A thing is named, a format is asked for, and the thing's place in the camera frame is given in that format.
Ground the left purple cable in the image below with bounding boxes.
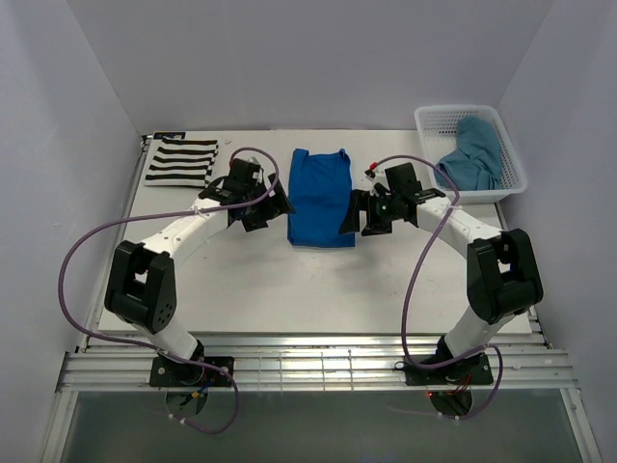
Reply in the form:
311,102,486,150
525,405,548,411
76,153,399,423
57,147,281,434

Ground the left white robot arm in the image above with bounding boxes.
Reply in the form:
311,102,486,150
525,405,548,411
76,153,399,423
104,158,295,386

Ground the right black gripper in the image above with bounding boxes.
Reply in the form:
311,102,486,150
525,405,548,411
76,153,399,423
338,189,401,236

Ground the blue label sticker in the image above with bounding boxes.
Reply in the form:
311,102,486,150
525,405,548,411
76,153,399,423
152,132,186,140

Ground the teal tank top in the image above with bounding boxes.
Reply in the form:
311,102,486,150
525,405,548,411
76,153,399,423
435,116,502,191

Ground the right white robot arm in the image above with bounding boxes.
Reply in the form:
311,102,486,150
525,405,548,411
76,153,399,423
338,156,544,383

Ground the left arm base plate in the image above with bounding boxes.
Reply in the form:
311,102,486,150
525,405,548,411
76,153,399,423
148,356,234,388

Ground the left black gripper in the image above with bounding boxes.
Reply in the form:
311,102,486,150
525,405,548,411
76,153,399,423
242,174,294,232

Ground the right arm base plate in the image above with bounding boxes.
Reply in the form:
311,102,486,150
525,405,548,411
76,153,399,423
393,353,494,386

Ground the white plastic basket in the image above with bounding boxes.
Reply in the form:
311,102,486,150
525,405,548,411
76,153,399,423
415,104,527,204

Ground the aluminium rail frame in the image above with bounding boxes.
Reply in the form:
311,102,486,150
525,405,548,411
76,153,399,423
57,333,578,393

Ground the black white striped tank top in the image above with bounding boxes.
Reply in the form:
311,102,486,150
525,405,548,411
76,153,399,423
144,137,219,188

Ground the blue tank top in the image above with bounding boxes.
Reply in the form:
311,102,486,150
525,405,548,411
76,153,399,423
287,149,355,249

